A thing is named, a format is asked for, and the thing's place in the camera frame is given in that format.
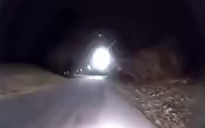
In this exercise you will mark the pale paved path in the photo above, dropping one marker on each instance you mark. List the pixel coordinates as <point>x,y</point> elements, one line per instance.
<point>83,103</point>

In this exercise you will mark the brown bush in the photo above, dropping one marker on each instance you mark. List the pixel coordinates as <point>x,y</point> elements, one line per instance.
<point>155,65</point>

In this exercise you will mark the rough grass verge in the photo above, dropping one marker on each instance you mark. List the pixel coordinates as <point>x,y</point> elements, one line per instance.
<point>166,103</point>

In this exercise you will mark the pale grass bank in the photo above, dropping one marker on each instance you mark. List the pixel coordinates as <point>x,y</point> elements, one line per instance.
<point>20,78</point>

